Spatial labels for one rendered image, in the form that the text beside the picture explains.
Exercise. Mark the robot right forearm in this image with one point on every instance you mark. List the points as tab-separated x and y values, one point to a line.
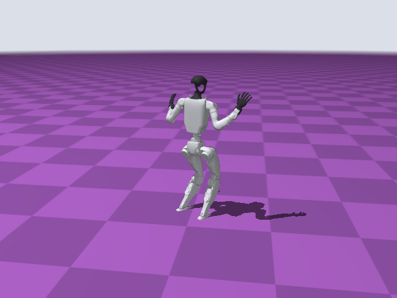
226	121

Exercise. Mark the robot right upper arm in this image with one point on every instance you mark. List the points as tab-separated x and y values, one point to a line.
212	107

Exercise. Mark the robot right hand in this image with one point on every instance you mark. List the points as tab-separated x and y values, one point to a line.
241	102

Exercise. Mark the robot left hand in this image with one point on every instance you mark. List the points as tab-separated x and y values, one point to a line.
171	101

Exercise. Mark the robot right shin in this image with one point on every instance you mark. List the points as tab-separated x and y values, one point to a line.
210	195

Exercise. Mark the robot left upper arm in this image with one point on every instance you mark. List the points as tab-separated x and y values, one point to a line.
176	110

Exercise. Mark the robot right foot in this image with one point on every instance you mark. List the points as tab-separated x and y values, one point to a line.
201	218

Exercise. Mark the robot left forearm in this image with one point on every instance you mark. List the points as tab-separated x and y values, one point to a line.
169	113

